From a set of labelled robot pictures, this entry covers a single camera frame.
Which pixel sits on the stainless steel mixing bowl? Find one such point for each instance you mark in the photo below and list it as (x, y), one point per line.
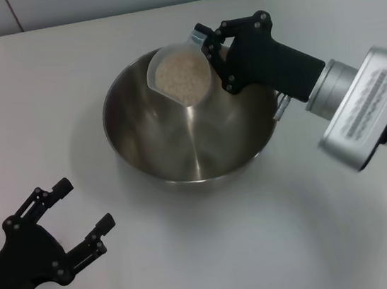
(179, 146)

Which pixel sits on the white rice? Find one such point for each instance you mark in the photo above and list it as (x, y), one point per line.
(181, 78)

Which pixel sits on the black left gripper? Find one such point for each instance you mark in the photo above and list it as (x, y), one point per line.
(26, 257)

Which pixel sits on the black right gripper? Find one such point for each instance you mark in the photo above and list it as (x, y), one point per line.
(261, 60)

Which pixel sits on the clear plastic measuring cup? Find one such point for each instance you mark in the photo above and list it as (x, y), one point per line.
(153, 71)

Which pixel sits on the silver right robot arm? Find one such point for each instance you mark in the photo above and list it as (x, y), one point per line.
(363, 104)

